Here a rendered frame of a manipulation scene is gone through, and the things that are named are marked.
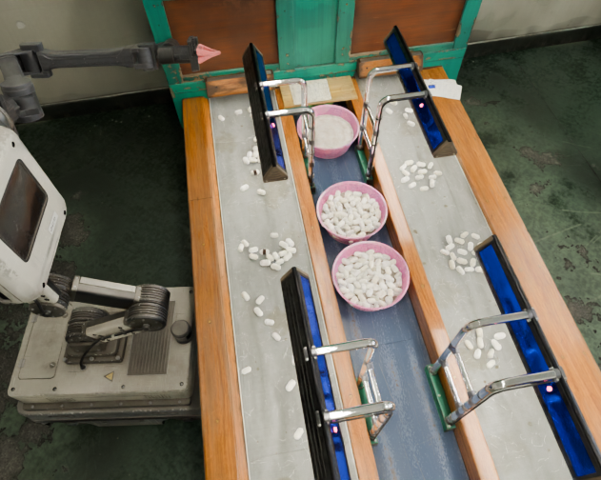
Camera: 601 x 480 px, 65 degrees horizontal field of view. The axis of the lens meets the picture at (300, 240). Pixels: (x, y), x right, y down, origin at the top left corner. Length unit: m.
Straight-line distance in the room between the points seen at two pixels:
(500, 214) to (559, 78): 2.14
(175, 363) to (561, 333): 1.34
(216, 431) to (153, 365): 0.51
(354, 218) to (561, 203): 1.60
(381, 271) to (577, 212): 1.66
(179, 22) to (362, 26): 0.75
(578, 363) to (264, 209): 1.17
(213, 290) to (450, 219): 0.91
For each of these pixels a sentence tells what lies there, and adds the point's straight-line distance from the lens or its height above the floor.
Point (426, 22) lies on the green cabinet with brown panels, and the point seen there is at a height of 0.99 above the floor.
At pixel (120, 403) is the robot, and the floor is 0.37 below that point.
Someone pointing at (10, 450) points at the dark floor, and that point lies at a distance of 2.57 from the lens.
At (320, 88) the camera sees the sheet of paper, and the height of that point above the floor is 0.78.
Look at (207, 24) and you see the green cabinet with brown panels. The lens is 2.07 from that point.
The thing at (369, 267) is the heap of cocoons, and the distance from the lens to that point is 1.69.
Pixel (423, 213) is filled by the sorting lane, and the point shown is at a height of 0.74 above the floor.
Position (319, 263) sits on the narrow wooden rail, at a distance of 1.65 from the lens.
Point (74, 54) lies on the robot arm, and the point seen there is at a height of 1.22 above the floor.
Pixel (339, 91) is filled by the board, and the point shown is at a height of 0.78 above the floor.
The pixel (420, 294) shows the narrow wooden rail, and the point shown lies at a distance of 1.64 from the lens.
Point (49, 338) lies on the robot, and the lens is 2.09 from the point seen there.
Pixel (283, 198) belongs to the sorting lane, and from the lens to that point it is 1.84.
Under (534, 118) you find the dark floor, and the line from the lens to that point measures 3.53.
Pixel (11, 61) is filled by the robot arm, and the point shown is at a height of 1.25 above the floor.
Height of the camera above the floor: 2.20
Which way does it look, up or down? 58 degrees down
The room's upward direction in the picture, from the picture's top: 1 degrees counter-clockwise
